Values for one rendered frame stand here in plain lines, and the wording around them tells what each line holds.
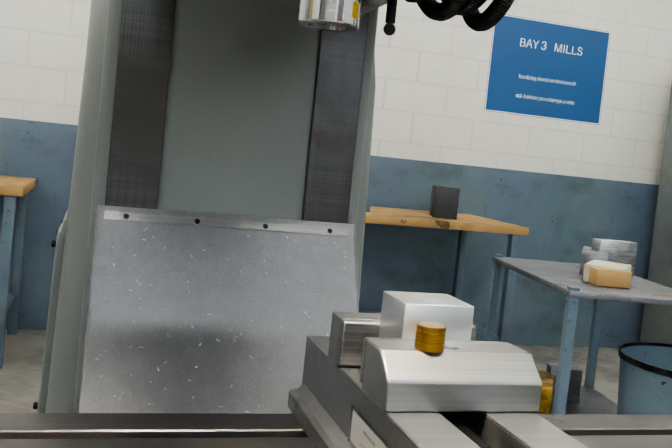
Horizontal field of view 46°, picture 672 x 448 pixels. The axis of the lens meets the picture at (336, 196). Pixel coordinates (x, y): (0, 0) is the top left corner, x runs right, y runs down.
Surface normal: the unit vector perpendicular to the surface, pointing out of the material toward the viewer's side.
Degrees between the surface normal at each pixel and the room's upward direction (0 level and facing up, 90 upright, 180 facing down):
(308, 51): 90
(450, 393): 90
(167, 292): 64
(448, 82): 90
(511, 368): 40
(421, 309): 90
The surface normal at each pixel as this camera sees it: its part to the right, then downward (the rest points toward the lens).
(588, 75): 0.28, 0.08
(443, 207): -0.03, 0.05
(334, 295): 0.29, -0.39
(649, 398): -0.81, 0.01
